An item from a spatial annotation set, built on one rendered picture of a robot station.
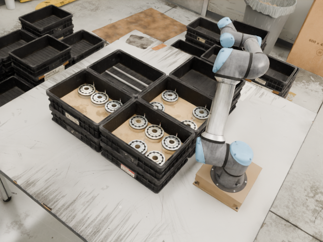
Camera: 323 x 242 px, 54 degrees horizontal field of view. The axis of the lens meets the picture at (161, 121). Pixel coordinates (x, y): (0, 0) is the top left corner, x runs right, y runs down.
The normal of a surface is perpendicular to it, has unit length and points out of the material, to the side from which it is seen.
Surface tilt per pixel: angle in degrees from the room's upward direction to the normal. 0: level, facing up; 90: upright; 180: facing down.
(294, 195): 0
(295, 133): 0
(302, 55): 72
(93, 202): 0
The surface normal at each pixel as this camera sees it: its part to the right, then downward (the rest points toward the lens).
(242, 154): 0.25, -0.62
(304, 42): -0.51, 0.35
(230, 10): -0.57, 0.54
